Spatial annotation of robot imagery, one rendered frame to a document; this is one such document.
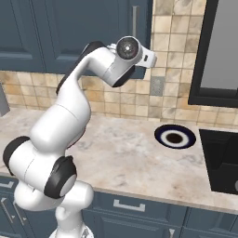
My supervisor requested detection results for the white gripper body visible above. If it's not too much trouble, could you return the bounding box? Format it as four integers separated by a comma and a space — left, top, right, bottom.
147, 50, 158, 69

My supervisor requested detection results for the black sink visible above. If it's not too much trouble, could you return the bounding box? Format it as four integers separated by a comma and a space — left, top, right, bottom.
198, 128, 238, 196

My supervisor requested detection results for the dark blue base cabinet door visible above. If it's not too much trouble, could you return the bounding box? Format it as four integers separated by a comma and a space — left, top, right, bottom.
0, 193, 16, 238
12, 198, 60, 238
83, 210, 184, 238

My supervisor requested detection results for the black framed window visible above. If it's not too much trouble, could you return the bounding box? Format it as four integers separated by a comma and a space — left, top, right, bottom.
188, 0, 238, 109

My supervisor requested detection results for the blue and white round plate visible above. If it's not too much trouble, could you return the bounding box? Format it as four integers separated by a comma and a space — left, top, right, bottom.
153, 124, 197, 150

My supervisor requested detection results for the dark blue drawer front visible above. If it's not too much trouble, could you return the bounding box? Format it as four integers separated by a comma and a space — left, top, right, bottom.
185, 206, 238, 235
0, 175, 20, 195
90, 191, 189, 228

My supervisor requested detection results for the grey appliance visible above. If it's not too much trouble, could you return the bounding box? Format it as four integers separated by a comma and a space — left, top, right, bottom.
0, 83, 10, 118

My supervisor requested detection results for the grey wall socket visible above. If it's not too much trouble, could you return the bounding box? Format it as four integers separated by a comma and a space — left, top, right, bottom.
150, 75, 166, 97

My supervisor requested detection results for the grey wall cabinet door handle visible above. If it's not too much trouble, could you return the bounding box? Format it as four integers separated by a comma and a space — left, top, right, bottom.
132, 5, 139, 39

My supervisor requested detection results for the dark blue wall cabinet door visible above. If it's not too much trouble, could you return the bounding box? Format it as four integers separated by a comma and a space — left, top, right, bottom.
31, 0, 153, 80
0, 0, 46, 74

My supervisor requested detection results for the grey drawer handle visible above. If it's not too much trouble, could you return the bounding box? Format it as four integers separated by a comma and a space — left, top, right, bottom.
112, 198, 146, 213
0, 181, 15, 190

